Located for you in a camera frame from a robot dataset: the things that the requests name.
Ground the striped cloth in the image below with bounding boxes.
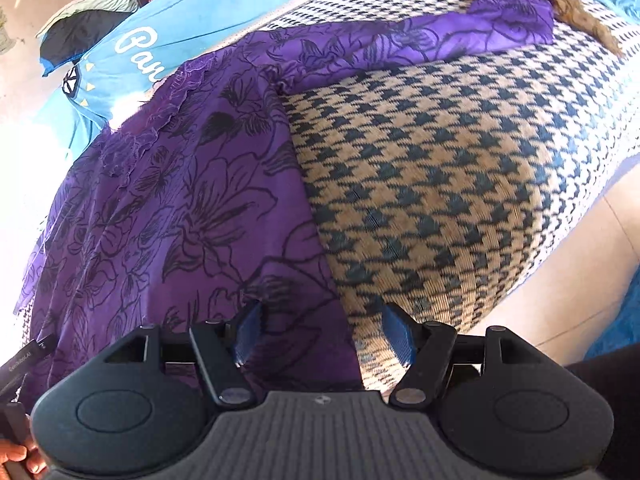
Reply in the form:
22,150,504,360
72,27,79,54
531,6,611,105
46,0,142,37

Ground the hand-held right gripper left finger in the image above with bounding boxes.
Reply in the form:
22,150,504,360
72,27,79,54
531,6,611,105
102,302,265,407

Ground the purple floral garment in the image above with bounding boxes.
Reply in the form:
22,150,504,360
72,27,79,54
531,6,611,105
12,0,557,407

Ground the houndstooth bed mat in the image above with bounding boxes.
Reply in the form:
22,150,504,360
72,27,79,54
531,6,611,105
15,0,640,397

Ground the blue cloth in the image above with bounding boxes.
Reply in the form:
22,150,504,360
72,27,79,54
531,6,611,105
584,294,640,362

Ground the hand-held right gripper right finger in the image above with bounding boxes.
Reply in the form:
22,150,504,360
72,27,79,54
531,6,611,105
381,302,543,409

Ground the black garment with blue trim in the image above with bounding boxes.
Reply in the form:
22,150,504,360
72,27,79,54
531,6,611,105
39,9,137,78

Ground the blue printed quilt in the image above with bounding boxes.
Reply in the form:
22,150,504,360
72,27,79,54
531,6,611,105
37,0,640,162

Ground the person's left hand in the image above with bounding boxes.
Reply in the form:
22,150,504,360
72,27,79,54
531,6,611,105
0,439,48,479

